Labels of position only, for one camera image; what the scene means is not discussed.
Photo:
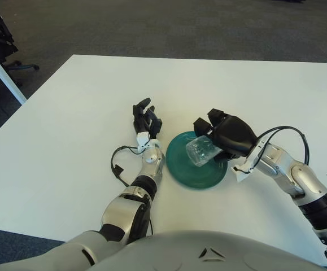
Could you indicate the grey robot torso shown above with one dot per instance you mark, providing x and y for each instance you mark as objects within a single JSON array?
[{"x": 202, "y": 254}]

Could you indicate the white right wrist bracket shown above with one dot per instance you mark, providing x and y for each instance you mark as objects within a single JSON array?
[{"x": 242, "y": 173}]

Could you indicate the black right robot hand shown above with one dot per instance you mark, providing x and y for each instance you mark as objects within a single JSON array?
[{"x": 233, "y": 132}]

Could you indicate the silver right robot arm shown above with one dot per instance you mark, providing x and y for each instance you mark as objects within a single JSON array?
[{"x": 301, "y": 178}]

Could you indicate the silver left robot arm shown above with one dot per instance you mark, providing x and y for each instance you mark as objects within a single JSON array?
[{"x": 123, "y": 209}]

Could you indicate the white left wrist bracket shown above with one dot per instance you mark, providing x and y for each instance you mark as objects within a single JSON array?
[{"x": 143, "y": 138}]

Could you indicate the white desk with leg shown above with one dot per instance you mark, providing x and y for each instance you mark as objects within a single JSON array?
[{"x": 2, "y": 73}]

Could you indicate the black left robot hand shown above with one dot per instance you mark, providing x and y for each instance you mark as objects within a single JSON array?
[{"x": 149, "y": 121}]

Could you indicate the green round plate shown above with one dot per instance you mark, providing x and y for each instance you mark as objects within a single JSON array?
[{"x": 180, "y": 166}]

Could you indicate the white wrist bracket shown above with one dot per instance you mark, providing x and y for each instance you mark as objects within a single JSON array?
[
  {"x": 143, "y": 138},
  {"x": 242, "y": 173}
]

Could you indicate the clear plastic bottle blue cap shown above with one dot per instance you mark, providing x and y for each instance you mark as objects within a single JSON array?
[{"x": 201, "y": 151}]

